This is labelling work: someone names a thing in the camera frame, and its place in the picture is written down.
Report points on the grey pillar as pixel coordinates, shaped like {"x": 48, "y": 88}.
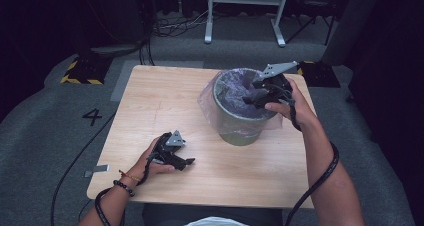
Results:
{"x": 350, "y": 26}

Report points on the person's left hand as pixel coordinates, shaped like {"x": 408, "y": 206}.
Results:
{"x": 143, "y": 167}

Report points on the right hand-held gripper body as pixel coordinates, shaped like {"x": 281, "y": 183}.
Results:
{"x": 278, "y": 89}

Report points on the white metal stand frame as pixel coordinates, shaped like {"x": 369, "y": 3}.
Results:
{"x": 208, "y": 26}

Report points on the person's white shirt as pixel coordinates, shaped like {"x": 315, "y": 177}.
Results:
{"x": 216, "y": 221}

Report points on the person's dark pants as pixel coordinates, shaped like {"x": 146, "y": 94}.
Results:
{"x": 160, "y": 216}

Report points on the green plastic bin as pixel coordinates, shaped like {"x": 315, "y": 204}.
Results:
{"x": 240, "y": 137}

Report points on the black chair legs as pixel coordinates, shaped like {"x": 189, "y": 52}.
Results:
{"x": 308, "y": 26}

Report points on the purple plastic bag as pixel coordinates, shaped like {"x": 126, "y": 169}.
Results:
{"x": 233, "y": 89}

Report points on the grey tape strip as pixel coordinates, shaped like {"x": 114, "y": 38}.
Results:
{"x": 100, "y": 168}

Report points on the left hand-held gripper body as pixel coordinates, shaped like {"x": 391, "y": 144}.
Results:
{"x": 166, "y": 149}

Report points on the dark metal stand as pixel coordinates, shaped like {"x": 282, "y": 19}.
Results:
{"x": 113, "y": 49}

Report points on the person's right hand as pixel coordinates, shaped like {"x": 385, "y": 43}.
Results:
{"x": 300, "y": 111}

